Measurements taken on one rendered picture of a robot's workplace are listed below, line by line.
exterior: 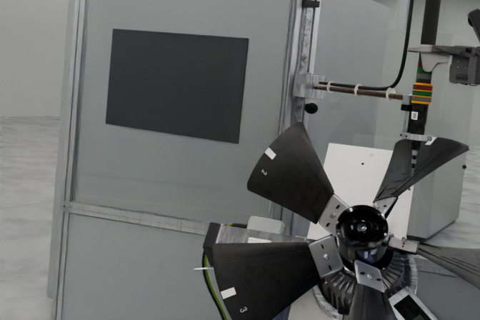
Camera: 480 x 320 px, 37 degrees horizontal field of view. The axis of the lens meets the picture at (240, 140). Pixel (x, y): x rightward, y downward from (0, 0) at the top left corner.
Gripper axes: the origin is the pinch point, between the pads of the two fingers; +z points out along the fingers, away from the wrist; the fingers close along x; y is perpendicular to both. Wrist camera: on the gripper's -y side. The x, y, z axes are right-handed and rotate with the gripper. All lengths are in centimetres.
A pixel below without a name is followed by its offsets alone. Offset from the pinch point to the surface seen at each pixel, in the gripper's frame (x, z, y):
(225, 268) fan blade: -13, 36, 55
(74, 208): 70, 120, 66
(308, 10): 55, 36, -12
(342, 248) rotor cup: -5.8, 10.3, 47.4
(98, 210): 70, 110, 65
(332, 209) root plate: 3.3, 14.8, 40.4
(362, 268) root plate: -7, 5, 51
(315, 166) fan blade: 6.2, 20.6, 30.9
